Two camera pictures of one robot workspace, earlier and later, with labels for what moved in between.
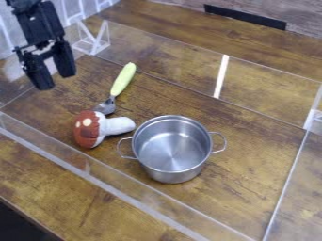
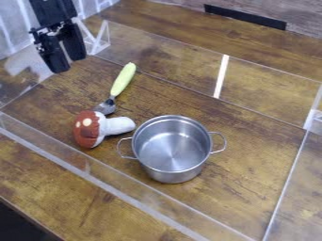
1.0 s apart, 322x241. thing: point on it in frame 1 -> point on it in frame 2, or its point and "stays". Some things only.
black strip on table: [245, 16] stays
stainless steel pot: [173, 145] stays
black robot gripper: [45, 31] -> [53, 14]
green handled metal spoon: [109, 106] stays
